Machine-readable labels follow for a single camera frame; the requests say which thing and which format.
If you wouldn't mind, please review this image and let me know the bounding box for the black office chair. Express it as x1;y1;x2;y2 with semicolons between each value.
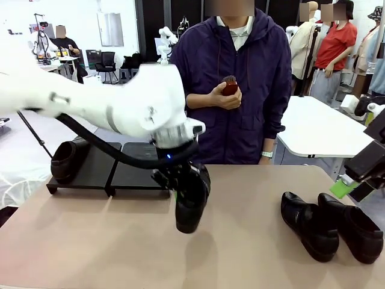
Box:
94;51;119;84

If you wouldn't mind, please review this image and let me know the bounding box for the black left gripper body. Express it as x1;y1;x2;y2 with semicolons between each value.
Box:
151;142;201;190

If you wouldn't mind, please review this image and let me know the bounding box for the white cover cloth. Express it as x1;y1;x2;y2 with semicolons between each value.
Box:
0;162;52;210

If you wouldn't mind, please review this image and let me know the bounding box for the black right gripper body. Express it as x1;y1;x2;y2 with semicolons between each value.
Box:
344;113;385;190

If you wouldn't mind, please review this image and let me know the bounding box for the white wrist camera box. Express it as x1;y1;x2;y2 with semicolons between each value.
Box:
340;94;359;114
188;118;207;135

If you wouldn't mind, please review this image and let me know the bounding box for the mannequin in red shirt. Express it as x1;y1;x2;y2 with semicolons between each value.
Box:
312;0;359;106

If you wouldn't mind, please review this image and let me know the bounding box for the person's left forearm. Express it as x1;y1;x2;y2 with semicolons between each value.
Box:
260;137;276;153

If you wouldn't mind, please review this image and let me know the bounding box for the person's right forearm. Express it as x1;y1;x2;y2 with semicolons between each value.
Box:
185;91;216;110

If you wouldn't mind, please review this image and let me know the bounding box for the person's right hand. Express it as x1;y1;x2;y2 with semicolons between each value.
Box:
207;82;243;111

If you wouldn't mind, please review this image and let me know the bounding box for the person in black shirt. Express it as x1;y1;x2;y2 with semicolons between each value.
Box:
49;25;82;61

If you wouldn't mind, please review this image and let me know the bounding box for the black backpack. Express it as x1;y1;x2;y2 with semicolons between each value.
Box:
121;51;142;70

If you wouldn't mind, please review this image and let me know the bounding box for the background robot rig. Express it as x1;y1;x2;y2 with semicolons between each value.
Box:
29;13;58;66

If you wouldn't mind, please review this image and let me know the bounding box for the grey wall panel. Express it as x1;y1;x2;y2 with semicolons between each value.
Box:
96;12;125;48

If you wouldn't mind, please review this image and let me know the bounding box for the person in purple jacket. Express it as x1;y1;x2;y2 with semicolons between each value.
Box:
170;0;292;166

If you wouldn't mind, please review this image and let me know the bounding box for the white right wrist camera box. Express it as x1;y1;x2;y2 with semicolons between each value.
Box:
340;94;359;114

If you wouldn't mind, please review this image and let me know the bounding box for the mannequin in beige coat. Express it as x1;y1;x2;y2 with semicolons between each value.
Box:
285;1;321;81

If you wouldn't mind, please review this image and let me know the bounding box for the white table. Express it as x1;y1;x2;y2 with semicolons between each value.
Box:
276;95;385;183

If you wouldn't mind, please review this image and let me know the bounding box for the black leather shoe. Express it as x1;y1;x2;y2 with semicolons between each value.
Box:
174;164;212;234
50;140;88;185
281;191;340;263
318;192;384;265

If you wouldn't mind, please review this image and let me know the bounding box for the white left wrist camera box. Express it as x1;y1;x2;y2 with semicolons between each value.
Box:
188;118;207;135

